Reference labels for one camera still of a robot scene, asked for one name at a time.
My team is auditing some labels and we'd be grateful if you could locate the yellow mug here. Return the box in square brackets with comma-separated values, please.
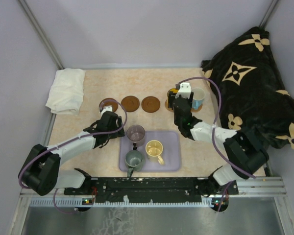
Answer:
[167, 88, 178, 96]

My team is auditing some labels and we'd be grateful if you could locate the light blue mug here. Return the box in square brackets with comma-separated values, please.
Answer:
[192, 88, 205, 104]

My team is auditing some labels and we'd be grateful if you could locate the woven rattan coaster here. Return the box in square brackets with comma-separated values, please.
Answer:
[191, 103, 203, 113]
[165, 99, 173, 113]

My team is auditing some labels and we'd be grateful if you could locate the dark wooden coaster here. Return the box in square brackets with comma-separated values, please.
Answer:
[121, 95, 140, 112]
[141, 96, 160, 113]
[98, 97, 118, 112]

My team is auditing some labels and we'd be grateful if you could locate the purple glass cup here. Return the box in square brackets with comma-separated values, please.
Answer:
[127, 125, 146, 150]

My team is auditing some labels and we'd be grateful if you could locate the cream mug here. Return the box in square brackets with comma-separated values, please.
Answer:
[145, 140, 165, 165]

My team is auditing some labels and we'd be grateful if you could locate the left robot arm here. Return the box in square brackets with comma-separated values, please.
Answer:
[18, 111, 125, 196]

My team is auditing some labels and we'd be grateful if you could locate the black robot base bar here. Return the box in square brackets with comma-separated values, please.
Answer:
[64, 177, 226, 203]

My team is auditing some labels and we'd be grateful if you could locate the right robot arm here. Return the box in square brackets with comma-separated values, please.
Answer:
[167, 89, 269, 194]

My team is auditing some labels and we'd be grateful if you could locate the lavender plastic tray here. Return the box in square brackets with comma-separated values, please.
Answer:
[118, 131, 181, 172]

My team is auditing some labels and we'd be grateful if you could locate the grey green mug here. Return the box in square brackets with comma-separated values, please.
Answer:
[125, 150, 145, 178]

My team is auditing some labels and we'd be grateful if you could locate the white folded cloth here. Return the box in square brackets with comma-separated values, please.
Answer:
[46, 68, 86, 115]

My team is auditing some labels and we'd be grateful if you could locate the black floral blanket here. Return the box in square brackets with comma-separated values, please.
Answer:
[200, 27, 294, 150]

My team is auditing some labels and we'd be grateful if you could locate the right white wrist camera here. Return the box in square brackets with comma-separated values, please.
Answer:
[175, 82, 192, 99]

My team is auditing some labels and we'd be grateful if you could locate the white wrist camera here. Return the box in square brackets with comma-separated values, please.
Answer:
[175, 82, 192, 99]
[100, 105, 113, 115]

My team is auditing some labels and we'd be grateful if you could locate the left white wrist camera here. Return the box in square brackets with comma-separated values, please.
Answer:
[100, 105, 113, 115]

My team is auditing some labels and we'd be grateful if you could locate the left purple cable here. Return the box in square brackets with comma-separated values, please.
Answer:
[18, 100, 127, 214]

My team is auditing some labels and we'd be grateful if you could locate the purple cable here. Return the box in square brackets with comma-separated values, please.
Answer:
[175, 77, 257, 212]
[18, 100, 127, 214]

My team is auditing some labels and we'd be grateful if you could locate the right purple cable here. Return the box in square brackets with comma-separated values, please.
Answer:
[175, 77, 257, 212]

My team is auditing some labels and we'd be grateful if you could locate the aluminium frame rail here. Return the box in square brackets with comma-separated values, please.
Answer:
[19, 177, 286, 210]

